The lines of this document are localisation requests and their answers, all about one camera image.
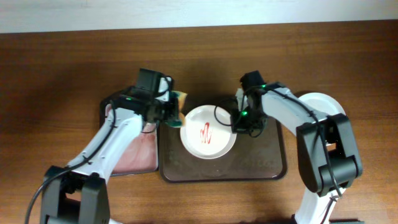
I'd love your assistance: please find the small black tray red liquid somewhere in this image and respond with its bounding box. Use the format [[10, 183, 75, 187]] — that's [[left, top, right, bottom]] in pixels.
[[99, 95, 159, 177]]

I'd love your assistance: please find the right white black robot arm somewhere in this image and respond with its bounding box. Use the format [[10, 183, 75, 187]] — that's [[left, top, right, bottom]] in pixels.
[[231, 70, 363, 223]]

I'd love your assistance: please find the green yellow sponge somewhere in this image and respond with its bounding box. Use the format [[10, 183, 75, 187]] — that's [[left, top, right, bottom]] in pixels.
[[165, 91, 187, 128]]

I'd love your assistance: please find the pale green plate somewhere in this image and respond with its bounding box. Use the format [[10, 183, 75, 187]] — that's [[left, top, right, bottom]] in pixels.
[[299, 93, 346, 115]]

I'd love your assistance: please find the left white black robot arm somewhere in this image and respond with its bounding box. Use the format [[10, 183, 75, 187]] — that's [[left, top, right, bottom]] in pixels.
[[39, 68, 180, 224]]

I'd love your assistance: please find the large brown serving tray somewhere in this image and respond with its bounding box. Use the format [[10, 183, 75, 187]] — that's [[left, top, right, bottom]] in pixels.
[[157, 118, 287, 183]]

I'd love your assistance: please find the pink white plate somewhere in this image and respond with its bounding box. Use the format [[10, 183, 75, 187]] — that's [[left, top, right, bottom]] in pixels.
[[180, 105, 237, 159]]

